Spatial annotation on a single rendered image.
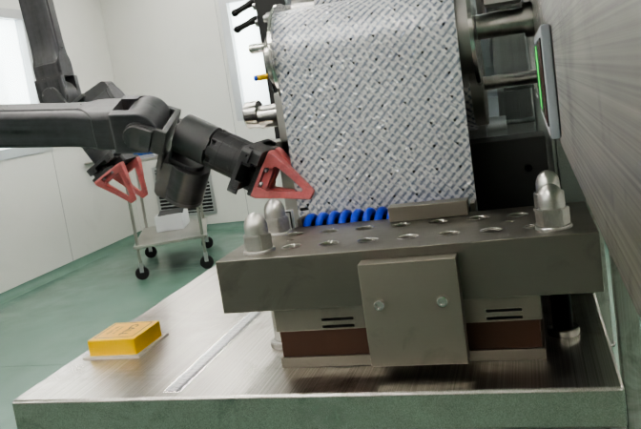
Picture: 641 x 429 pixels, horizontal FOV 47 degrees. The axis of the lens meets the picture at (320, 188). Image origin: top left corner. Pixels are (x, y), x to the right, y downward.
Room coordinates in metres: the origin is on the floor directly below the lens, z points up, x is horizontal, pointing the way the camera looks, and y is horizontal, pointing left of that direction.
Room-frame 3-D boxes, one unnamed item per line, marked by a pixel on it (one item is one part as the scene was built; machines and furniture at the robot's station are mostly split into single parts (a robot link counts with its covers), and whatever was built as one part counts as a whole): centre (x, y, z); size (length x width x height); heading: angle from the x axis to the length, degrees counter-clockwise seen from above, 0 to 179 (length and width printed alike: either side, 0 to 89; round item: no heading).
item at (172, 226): (5.74, 1.21, 0.51); 0.91 x 0.58 x 1.02; 8
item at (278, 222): (0.91, 0.06, 1.05); 0.04 x 0.04 x 0.04
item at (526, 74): (1.06, -0.29, 1.17); 0.08 x 0.02 x 0.02; 74
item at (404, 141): (0.94, -0.08, 1.10); 0.23 x 0.01 x 0.18; 74
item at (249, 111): (1.09, 0.08, 1.18); 0.04 x 0.02 x 0.04; 164
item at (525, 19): (0.95, -0.26, 1.25); 0.07 x 0.04 x 0.04; 74
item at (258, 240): (0.82, 0.08, 1.05); 0.04 x 0.04 x 0.04
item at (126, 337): (0.95, 0.29, 0.91); 0.07 x 0.07 x 0.02; 74
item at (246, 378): (1.92, -0.29, 0.88); 2.52 x 0.66 x 0.04; 164
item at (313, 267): (0.81, -0.09, 1.00); 0.40 x 0.16 x 0.06; 74
